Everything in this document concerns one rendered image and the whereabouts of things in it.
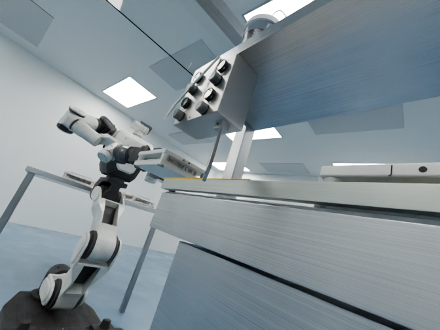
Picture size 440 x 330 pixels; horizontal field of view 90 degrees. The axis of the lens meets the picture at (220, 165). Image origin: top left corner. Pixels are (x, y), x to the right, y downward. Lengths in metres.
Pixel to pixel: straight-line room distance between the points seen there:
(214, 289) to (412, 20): 0.65
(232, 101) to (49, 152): 4.97
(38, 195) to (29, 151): 0.83
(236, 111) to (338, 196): 0.38
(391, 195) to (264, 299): 0.24
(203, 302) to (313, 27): 0.63
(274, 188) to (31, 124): 5.21
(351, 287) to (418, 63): 0.54
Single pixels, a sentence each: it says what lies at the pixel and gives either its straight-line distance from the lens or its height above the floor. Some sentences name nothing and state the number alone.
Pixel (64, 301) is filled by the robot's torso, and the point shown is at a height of 0.27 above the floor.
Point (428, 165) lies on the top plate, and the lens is 0.36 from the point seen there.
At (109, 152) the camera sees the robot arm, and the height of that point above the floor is 1.03.
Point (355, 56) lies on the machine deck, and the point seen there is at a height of 1.30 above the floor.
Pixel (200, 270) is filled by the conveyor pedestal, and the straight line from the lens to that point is 0.53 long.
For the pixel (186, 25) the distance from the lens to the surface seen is 1.01.
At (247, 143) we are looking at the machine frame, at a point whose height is 1.22.
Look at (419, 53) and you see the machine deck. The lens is 0.69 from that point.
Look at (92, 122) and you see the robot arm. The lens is 1.47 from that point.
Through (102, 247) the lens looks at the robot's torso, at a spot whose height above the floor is 0.59.
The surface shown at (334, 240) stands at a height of 0.84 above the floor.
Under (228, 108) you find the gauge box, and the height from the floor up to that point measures 1.13.
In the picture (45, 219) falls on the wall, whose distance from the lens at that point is 5.52.
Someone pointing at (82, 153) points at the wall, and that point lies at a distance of 5.55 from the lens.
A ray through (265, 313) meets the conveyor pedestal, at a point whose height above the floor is 0.72.
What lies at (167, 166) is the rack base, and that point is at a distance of 0.88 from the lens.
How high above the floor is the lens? 0.80
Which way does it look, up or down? 18 degrees up
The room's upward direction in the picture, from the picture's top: 18 degrees clockwise
